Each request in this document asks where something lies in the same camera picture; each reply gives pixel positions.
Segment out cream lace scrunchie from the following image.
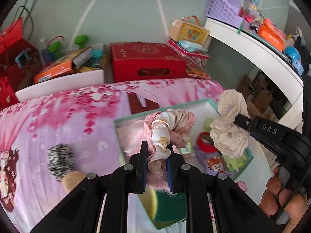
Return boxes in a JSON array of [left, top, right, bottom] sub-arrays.
[[210, 90, 249, 158]]

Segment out beige makeup sponge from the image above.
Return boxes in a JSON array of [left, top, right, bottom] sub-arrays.
[[62, 171, 86, 194]]

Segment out purple cartoon tissue pack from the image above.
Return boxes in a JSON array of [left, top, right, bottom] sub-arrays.
[[195, 150, 229, 176]]

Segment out leopard print scrunchie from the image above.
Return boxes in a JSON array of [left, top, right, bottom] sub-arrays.
[[47, 144, 75, 182]]

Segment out pink white fuzzy cloth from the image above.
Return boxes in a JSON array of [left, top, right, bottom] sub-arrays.
[[116, 120, 145, 157]]

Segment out pink floral scrunchie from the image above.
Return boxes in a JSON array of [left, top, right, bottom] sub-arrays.
[[143, 108, 196, 193]]

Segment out red tape roll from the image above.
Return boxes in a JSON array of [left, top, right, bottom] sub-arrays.
[[197, 132, 218, 153]]

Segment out person's right hand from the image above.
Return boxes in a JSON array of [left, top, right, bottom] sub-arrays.
[[258, 166, 308, 233]]

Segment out white shelf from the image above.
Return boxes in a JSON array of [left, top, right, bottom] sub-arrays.
[[204, 18, 304, 129]]

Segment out red white patterned box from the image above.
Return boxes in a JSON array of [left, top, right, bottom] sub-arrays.
[[167, 39, 210, 70]]

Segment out teal rimmed white tray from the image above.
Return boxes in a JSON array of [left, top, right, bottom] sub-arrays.
[[114, 99, 253, 230]]

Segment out cartoon print bed sheet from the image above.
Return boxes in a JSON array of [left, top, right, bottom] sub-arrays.
[[0, 78, 251, 233]]

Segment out orange bag on shelf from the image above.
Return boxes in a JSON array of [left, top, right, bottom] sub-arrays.
[[257, 18, 286, 52]]

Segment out wet wipes pack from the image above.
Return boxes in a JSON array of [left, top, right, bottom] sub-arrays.
[[177, 40, 208, 54]]

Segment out yellow beige small bag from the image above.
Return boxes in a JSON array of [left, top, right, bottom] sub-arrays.
[[168, 15, 210, 46]]

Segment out purple perforated basket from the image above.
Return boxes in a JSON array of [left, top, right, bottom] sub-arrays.
[[206, 0, 243, 28]]

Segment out white foam board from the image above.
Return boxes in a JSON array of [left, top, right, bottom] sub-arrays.
[[15, 70, 104, 102]]

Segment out red gift box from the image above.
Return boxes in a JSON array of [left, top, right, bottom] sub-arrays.
[[110, 42, 187, 82]]

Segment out red felt handbag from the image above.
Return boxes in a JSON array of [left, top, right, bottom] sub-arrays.
[[1, 64, 21, 110]]

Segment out orange cardboard box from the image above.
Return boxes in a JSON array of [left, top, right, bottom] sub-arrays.
[[34, 47, 93, 84]]

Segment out teal plastic toy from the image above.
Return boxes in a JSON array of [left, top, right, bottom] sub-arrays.
[[89, 50, 104, 68]]

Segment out blue water bottle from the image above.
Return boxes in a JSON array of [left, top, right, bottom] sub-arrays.
[[39, 38, 52, 66]]

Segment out green dumbbell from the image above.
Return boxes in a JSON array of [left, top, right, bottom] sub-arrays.
[[47, 41, 62, 59], [74, 35, 89, 50]]

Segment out red paper gift bag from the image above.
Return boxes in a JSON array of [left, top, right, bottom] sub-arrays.
[[0, 16, 42, 95]]

